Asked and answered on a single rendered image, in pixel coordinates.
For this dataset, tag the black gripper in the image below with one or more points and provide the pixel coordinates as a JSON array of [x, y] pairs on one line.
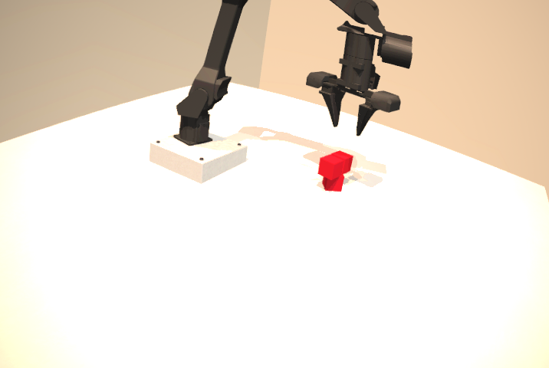
[[354, 76]]

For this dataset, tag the red cube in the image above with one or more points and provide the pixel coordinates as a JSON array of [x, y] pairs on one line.
[[334, 184], [347, 158], [330, 167]]

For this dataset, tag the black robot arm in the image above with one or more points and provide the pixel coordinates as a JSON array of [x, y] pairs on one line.
[[211, 85]]

